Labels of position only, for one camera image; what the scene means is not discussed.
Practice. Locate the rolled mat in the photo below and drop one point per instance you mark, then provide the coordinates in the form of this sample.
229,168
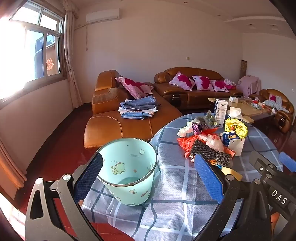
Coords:
243,68

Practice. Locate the red paper window decoration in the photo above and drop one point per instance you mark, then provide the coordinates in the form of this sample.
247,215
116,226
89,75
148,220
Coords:
50,64

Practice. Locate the glass bowl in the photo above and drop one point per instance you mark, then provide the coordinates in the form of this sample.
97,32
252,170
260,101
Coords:
246,98

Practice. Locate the white air conditioner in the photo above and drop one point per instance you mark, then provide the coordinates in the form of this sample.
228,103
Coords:
103,15

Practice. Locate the grey snack packet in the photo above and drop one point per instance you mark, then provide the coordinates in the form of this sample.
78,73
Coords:
202,121

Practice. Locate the small red wrapper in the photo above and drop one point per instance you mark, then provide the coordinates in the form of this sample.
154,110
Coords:
229,152

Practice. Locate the small white box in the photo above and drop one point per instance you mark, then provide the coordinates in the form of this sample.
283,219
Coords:
233,99

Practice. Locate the clear plastic wrapper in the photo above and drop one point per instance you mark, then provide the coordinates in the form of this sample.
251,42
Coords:
212,119

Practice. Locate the yellow plastic bag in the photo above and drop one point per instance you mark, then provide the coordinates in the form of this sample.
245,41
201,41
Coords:
235,127

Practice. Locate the light green trash bin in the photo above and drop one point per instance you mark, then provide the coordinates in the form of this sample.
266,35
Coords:
129,192

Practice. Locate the pink cloth cover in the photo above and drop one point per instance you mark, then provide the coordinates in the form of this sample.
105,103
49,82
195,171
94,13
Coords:
248,85

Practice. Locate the brown paper piece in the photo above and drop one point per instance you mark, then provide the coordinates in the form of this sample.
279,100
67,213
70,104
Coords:
232,173

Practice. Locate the beige curtain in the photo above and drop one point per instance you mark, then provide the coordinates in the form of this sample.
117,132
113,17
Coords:
72,64
10,164

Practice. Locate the pink floral pillow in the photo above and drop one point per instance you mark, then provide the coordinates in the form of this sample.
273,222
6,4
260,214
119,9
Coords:
134,87
181,80
219,85
272,97
203,83

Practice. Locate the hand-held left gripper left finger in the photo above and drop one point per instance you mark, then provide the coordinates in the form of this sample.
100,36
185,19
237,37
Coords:
89,178

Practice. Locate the red plastic bag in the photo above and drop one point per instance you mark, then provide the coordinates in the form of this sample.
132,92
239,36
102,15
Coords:
186,143

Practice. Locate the wooden coffee table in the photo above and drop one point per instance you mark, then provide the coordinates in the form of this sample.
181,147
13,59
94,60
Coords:
252,111

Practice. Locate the stack of folded blue cloths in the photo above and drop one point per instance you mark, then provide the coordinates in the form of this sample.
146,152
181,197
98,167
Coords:
138,107

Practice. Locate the brown leather chaise sofa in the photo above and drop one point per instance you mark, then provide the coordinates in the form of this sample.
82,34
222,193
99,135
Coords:
124,129

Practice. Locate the brown leather armchair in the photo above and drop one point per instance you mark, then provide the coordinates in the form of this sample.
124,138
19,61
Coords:
283,118

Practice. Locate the brown leather three-seat sofa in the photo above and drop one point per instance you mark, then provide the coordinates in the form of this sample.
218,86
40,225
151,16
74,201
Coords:
201,97

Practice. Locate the purple wrapper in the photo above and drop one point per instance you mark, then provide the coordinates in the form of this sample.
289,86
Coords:
199,128

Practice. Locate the crumpled white plastic bag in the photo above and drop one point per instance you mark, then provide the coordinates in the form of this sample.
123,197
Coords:
183,131

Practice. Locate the blue milk carton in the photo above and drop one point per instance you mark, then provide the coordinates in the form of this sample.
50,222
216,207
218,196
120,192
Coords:
234,112
232,142

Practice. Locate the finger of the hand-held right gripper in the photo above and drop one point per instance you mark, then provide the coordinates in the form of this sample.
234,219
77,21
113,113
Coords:
256,160
288,161

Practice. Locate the black woven net bag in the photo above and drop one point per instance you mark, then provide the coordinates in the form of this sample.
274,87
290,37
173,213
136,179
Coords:
208,150

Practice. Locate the blue plaid tablecloth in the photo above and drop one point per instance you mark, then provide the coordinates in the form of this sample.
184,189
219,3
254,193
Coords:
175,162

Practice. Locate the pink bundled blanket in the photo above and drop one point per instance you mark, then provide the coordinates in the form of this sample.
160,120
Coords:
230,83

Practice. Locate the window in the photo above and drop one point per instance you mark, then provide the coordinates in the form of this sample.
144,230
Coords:
46,34

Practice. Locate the tall white carton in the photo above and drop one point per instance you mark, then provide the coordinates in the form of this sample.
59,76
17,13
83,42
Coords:
220,111

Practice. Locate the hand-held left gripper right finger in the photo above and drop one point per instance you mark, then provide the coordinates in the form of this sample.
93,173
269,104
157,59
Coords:
208,178

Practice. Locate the light cloth on armchair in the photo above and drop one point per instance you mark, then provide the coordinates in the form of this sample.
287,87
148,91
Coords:
277,105

